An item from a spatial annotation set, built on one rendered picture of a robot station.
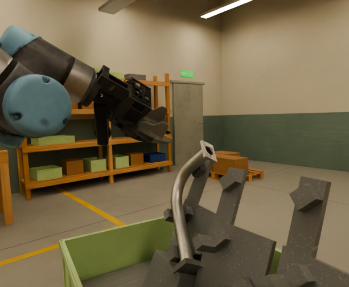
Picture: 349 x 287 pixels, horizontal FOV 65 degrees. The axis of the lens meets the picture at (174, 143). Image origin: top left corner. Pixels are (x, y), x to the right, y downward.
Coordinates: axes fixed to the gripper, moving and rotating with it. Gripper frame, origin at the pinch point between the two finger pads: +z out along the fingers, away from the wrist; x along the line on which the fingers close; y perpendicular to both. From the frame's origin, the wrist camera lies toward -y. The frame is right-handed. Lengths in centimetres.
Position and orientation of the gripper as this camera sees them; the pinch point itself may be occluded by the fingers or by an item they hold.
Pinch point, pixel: (163, 136)
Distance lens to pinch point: 63.9
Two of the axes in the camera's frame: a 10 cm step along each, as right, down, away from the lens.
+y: 6.3, -5.7, -5.2
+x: -0.8, -7.2, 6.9
